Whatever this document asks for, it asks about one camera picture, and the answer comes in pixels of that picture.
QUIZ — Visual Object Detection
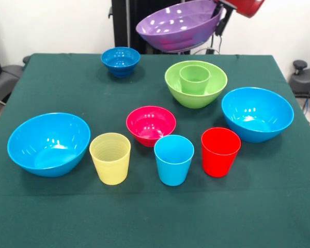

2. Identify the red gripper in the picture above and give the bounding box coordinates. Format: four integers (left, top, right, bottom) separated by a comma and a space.
213, 0, 266, 37

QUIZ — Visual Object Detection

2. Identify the purple bowl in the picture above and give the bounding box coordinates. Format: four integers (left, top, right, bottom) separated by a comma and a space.
135, 0, 224, 54

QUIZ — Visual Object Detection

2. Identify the green bowl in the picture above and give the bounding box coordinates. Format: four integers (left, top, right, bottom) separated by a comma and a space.
164, 60, 228, 110

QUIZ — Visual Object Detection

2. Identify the large light blue bowl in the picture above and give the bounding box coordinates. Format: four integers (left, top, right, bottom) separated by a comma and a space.
221, 87, 295, 144
7, 112, 91, 178

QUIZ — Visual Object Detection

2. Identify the small dark blue bowl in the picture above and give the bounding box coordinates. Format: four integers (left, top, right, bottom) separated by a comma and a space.
101, 46, 141, 78

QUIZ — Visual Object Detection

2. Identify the pink bowl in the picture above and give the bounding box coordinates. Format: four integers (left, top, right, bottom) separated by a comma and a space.
126, 105, 177, 148

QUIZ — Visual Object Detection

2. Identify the red cup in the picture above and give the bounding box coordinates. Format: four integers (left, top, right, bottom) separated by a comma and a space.
201, 127, 242, 178

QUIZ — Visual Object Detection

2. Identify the light blue cup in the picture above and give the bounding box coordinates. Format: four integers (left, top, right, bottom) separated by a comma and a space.
153, 134, 195, 187

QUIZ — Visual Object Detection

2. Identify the yellow cup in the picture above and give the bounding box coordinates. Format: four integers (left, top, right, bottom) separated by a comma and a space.
89, 132, 132, 185

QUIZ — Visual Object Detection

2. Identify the dark green tablecloth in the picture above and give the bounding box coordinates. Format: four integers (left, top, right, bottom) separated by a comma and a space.
0, 53, 310, 248

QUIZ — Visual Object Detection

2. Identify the black wall cable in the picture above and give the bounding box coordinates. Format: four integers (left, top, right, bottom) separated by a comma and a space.
191, 35, 223, 55

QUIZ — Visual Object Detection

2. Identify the grey pedestal foot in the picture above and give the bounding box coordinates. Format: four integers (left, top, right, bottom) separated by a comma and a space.
288, 59, 310, 95
0, 64, 24, 104

